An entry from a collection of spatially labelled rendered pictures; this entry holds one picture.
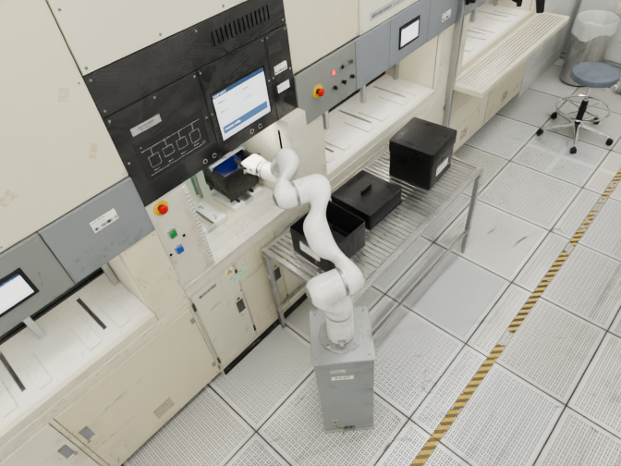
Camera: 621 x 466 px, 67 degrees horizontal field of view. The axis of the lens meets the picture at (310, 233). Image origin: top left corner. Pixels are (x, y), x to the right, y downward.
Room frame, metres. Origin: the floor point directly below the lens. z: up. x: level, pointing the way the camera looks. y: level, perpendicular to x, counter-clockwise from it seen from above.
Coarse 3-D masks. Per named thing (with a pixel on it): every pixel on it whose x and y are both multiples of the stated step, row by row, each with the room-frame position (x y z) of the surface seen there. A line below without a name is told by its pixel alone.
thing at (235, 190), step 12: (228, 156) 2.04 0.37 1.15; (240, 156) 2.14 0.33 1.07; (204, 168) 2.04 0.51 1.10; (204, 180) 2.06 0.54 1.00; (216, 180) 1.97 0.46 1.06; (228, 180) 1.92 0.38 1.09; (240, 180) 1.97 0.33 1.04; (252, 180) 2.03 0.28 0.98; (228, 192) 1.91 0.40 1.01; (240, 192) 1.97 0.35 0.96; (252, 192) 2.02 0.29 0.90
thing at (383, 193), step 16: (368, 176) 2.08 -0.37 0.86; (336, 192) 1.97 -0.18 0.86; (352, 192) 1.95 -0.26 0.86; (368, 192) 1.93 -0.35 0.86; (384, 192) 1.92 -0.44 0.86; (400, 192) 1.92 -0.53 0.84; (352, 208) 1.84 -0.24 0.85; (368, 208) 1.81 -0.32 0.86; (384, 208) 1.83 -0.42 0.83; (368, 224) 1.76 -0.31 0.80
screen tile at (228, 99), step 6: (228, 96) 1.76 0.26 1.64; (234, 96) 1.78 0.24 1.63; (216, 102) 1.72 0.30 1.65; (222, 102) 1.73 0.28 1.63; (228, 102) 1.75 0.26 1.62; (240, 102) 1.79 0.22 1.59; (222, 108) 1.73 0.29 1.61; (234, 108) 1.77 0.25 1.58; (240, 108) 1.79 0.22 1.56; (228, 114) 1.74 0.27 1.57; (234, 114) 1.76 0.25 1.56; (222, 120) 1.72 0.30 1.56; (228, 120) 1.74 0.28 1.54
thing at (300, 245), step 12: (336, 216) 1.79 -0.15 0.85; (348, 216) 1.73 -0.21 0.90; (300, 228) 1.72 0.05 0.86; (336, 228) 1.76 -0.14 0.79; (348, 228) 1.73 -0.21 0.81; (360, 228) 1.62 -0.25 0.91; (300, 240) 1.62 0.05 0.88; (336, 240) 1.69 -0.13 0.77; (348, 240) 1.56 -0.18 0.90; (360, 240) 1.62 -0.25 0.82; (300, 252) 1.63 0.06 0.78; (312, 252) 1.56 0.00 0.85; (348, 252) 1.56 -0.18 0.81; (324, 264) 1.50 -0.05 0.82
